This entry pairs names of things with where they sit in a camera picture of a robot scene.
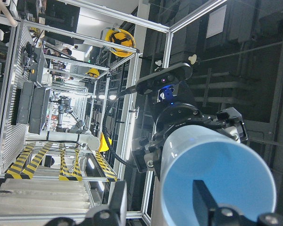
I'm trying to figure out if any light blue cup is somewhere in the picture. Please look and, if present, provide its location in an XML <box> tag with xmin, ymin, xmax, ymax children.
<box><xmin>151</xmin><ymin>125</ymin><xmax>276</xmax><ymax>226</ymax></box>

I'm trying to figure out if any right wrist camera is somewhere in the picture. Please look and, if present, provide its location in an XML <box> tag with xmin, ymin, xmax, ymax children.
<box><xmin>135</xmin><ymin>63</ymin><xmax>192</xmax><ymax>95</ymax></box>

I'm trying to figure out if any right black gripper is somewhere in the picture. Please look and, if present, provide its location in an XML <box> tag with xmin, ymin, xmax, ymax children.
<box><xmin>132</xmin><ymin>82</ymin><xmax>248</xmax><ymax>173</ymax></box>

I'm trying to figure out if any yellow hard hat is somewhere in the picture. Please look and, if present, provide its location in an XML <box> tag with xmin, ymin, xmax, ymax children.
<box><xmin>105</xmin><ymin>28</ymin><xmax>136</xmax><ymax>57</ymax></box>
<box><xmin>85</xmin><ymin>68</ymin><xmax>100</xmax><ymax>78</ymax></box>

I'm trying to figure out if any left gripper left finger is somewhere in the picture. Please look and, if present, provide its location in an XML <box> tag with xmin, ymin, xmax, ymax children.
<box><xmin>84</xmin><ymin>181</ymin><xmax>127</xmax><ymax>226</ymax></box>

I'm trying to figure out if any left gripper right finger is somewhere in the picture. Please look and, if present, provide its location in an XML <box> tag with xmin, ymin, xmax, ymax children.
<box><xmin>192</xmin><ymin>180</ymin><xmax>250</xmax><ymax>226</ymax></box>

